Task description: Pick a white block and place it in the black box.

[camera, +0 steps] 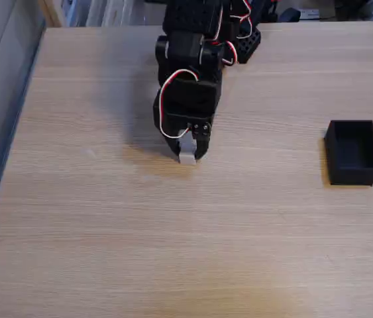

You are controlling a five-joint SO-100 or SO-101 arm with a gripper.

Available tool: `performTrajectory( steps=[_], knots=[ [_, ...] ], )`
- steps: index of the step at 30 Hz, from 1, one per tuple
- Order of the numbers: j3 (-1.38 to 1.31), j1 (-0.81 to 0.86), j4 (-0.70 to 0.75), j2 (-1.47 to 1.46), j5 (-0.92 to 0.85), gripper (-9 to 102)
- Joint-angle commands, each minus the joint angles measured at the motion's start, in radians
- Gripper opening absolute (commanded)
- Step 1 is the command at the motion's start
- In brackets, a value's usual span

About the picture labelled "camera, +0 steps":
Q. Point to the white block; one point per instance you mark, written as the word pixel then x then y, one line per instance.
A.
pixel 187 149

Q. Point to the black open box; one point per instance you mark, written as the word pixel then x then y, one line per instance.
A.
pixel 353 152

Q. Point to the dark blue background object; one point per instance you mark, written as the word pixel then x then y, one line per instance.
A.
pixel 289 15

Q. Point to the light wooden beam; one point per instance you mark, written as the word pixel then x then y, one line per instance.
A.
pixel 52 12

